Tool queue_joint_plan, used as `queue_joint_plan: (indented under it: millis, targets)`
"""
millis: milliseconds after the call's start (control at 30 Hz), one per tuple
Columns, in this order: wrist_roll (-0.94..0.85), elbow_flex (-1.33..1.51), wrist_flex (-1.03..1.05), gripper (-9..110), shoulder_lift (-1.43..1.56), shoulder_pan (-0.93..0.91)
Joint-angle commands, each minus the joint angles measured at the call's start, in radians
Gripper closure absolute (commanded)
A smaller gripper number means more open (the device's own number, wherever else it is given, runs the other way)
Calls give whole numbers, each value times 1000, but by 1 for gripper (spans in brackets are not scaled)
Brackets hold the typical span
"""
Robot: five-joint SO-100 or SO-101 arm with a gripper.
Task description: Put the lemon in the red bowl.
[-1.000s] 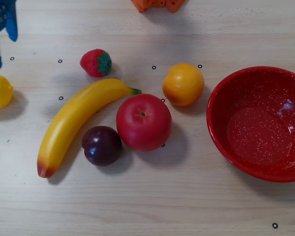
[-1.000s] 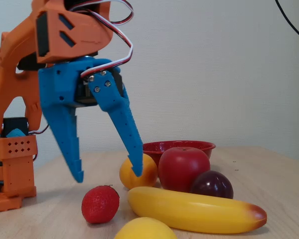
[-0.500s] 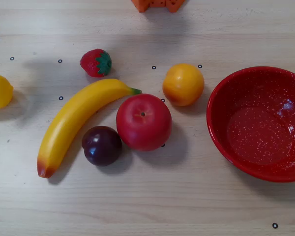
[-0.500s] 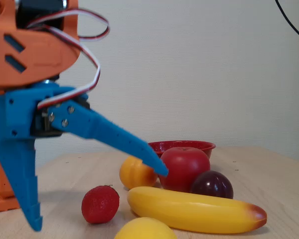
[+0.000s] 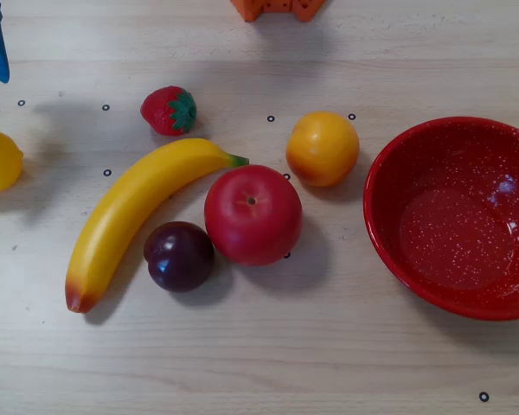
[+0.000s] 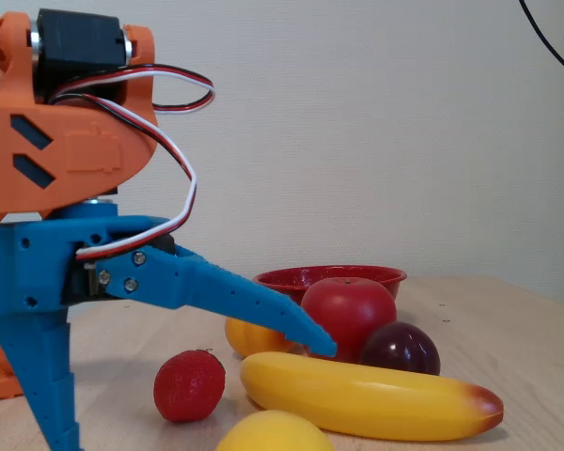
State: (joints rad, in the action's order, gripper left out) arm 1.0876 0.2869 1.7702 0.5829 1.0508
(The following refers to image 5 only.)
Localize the red speckled enamel bowl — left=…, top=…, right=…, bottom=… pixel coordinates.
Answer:
left=362, top=116, right=519, bottom=322

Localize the orange yellow plastic peach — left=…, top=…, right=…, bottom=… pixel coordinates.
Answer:
left=285, top=111, right=361, bottom=188

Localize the red plastic apple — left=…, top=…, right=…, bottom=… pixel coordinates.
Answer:
left=203, top=164, right=304, bottom=267

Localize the dark purple plastic plum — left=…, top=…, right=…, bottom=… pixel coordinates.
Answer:
left=143, top=220, right=216, bottom=293

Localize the red plastic strawberry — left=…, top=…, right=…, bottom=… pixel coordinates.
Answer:
left=139, top=85, right=198, bottom=137

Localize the yellow plastic banana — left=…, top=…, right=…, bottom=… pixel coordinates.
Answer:
left=64, top=137, right=250, bottom=315

